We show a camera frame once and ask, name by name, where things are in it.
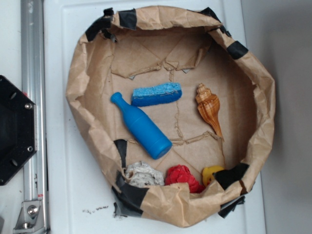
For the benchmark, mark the yellow plastic toy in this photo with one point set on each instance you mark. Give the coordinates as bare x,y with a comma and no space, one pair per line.
207,174

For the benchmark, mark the brown paper bag bin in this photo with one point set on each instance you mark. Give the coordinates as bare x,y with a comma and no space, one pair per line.
157,44

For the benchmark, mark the red crumpled ball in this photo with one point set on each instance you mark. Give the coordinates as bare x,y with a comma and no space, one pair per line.
182,174

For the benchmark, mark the blue plastic bottle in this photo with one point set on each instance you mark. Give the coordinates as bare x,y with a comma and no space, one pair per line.
145,131

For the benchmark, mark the aluminium extrusion rail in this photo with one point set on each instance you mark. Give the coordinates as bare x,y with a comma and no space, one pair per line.
33,83

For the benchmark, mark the brown striped conch shell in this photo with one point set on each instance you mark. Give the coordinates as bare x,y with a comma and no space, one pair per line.
208,105

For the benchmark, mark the blue sponge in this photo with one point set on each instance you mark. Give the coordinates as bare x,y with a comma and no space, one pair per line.
159,94

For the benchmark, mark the grey crumpled paper wad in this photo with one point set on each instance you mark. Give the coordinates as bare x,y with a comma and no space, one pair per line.
141,174

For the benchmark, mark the white plastic tray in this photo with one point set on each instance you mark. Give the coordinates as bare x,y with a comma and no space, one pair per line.
80,199

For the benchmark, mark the metal corner bracket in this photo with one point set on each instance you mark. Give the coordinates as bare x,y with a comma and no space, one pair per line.
31,218

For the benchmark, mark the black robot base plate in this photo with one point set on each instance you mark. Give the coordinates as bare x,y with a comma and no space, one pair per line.
17,130

